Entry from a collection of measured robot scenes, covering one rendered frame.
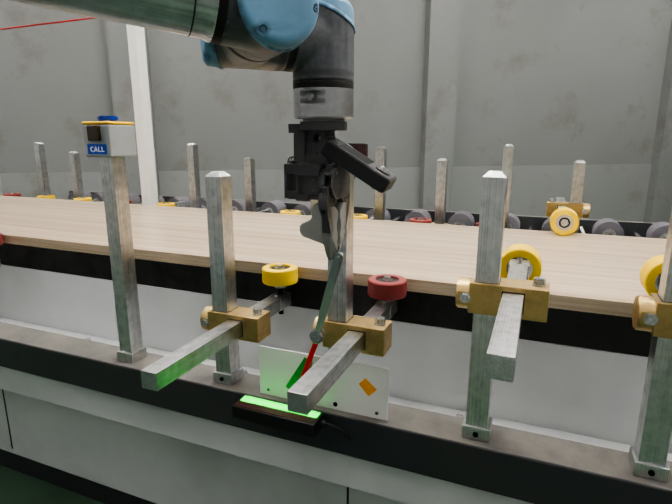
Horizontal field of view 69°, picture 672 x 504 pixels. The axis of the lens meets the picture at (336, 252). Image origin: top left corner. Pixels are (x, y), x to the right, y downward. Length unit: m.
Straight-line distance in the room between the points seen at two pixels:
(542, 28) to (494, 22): 0.53
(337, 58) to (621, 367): 0.75
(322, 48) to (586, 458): 0.73
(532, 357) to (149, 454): 1.14
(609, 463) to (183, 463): 1.12
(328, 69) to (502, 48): 4.77
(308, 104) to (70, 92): 4.12
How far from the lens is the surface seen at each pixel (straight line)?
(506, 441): 0.91
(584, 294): 1.04
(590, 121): 6.03
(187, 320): 1.37
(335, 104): 0.73
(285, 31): 0.56
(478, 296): 0.80
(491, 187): 0.77
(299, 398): 0.68
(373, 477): 1.03
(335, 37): 0.74
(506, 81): 5.45
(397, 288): 0.99
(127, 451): 1.74
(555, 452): 0.92
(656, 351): 0.83
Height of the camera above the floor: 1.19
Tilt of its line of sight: 13 degrees down
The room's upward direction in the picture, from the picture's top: straight up
